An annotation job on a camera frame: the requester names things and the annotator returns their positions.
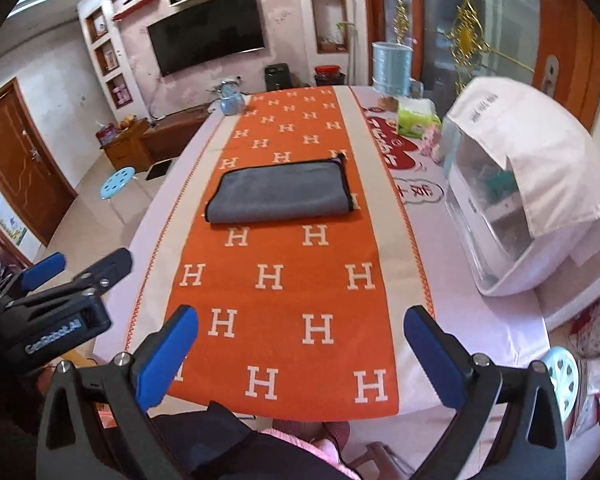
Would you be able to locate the light blue heart stool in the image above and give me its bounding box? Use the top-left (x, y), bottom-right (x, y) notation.
top-left (542, 347), bottom-right (580, 422)

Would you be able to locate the black flat-screen television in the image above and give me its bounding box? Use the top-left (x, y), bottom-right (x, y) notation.
top-left (148, 0), bottom-right (265, 76)

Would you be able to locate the red lidded black pot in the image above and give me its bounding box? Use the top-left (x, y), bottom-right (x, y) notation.
top-left (314, 65), bottom-right (347, 87)

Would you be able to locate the brown wooden TV cabinet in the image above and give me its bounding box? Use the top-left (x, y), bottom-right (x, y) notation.
top-left (102, 104), bottom-right (210, 172)

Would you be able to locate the blue round plastic stool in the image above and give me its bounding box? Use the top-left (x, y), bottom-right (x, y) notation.
top-left (99, 166), bottom-right (149, 224)

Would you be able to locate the purple and grey towel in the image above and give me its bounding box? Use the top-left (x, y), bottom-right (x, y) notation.
top-left (204, 155), bottom-right (354, 224)

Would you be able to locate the brown wooden door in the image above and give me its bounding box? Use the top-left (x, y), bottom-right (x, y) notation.
top-left (0, 79), bottom-right (76, 245)

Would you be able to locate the light blue water jug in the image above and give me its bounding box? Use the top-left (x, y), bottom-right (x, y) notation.
top-left (372, 41), bottom-right (413, 98)

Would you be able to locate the red wall shelf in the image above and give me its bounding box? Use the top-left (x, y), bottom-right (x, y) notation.
top-left (112, 0), bottom-right (159, 22)

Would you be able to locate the pink block flower toy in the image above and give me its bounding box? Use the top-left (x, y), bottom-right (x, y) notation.
top-left (420, 125), bottom-right (443, 165)

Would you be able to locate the green tissue pack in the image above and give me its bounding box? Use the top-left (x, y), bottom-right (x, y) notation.
top-left (396, 96), bottom-right (441, 139)

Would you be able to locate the orange H-pattern table runner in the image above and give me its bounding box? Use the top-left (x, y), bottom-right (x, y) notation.
top-left (125, 87), bottom-right (438, 422)

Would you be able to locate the white countertop dish cabinet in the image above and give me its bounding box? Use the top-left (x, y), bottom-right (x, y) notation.
top-left (442, 118), bottom-right (590, 297)

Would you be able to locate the white printed tablecloth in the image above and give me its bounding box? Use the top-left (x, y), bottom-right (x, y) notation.
top-left (92, 84), bottom-right (554, 424)

